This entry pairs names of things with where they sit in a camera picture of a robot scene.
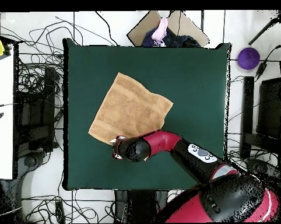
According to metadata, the orange terry towel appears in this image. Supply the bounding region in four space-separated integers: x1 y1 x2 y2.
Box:
87 72 174 146

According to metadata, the black equipment stand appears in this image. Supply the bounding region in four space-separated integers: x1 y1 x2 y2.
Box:
14 66 57 152
240 76 281 159

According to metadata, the dark green table cloth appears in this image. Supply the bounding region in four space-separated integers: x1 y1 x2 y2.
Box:
62 38 232 195

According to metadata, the white side table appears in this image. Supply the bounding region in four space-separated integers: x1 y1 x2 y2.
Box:
0 44 14 180

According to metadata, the brown cardboard box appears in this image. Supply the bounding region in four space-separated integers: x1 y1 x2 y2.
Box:
127 10 210 47

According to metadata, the dark blue clothing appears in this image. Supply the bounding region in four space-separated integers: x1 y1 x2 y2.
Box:
141 27 201 48

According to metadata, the pink cloth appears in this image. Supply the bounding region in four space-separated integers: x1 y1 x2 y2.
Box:
152 17 168 45

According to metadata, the dark grey floor base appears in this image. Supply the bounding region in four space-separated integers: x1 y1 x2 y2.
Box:
245 158 281 181

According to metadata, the purple bowl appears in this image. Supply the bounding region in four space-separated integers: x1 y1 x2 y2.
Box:
237 47 261 70

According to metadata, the black power adapter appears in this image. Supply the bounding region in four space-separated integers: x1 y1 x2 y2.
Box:
257 61 268 76

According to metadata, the black tripod rod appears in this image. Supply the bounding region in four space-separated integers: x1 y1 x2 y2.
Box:
248 10 281 46

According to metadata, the black upright post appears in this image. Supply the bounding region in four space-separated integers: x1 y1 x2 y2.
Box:
114 190 128 222

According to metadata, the black cable tangle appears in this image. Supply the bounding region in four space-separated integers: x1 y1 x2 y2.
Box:
14 16 64 94
21 188 115 223

